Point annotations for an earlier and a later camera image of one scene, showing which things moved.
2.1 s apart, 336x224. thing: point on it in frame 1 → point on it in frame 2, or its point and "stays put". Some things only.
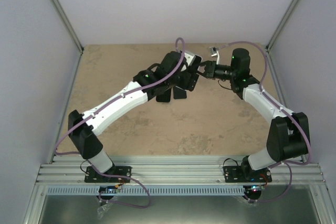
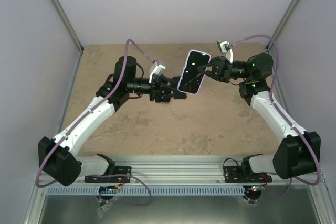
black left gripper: [184, 85] → [157, 92]
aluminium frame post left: [59, 7] stays put
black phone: [179, 93] stays put
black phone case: [165, 97] stays put
